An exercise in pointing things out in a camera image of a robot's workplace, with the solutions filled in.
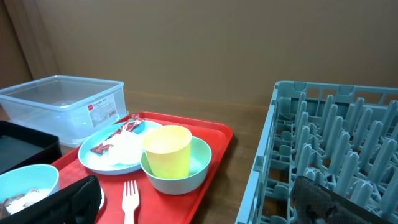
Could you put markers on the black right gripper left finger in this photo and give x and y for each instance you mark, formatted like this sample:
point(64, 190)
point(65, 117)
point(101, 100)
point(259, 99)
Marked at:
point(79, 203)

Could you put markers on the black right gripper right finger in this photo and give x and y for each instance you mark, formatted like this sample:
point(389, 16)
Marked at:
point(315, 203)

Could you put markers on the white napkin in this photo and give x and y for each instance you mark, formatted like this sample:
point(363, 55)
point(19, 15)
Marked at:
point(124, 148)

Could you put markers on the red snack wrapper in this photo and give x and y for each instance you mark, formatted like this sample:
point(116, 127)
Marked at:
point(129, 126)

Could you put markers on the yellow plastic cup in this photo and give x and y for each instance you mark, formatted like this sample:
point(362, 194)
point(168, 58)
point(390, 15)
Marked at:
point(168, 151)

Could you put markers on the grey dishwasher rack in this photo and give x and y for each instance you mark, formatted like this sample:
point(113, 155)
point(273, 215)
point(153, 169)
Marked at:
point(343, 137)

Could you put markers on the white plastic fork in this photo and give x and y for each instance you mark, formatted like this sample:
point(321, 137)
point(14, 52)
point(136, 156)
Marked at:
point(130, 201)

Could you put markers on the light blue plate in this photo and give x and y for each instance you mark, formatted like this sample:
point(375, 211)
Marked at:
point(92, 161)

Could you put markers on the light blue food bowl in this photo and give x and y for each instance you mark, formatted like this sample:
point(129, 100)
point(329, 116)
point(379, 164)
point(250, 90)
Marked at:
point(24, 179)

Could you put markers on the food leftovers in bowl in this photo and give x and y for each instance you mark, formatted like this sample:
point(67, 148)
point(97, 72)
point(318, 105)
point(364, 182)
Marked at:
point(19, 202)

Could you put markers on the black square bin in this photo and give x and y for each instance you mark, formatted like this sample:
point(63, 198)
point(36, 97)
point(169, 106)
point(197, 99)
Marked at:
point(22, 146)

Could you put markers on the clear plastic storage bin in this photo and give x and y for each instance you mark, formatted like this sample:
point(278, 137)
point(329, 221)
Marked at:
point(72, 108)

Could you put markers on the mint green bowl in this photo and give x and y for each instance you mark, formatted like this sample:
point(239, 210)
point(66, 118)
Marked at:
point(200, 159)

